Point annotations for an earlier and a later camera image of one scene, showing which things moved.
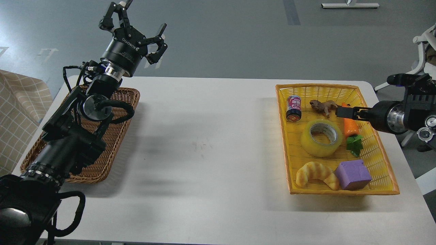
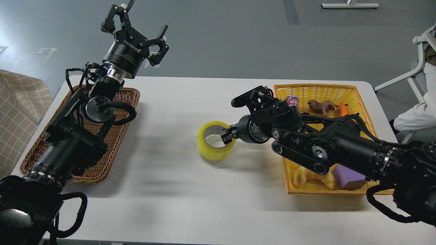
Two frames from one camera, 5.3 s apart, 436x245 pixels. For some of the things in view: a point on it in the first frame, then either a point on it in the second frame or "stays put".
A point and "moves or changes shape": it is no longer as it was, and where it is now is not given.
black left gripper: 128,46 stays put
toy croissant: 316,170 stays put
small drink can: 294,112 stays put
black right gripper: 387,116 -> 247,130
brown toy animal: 323,108 stays put
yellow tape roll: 315,149 moves or changes shape
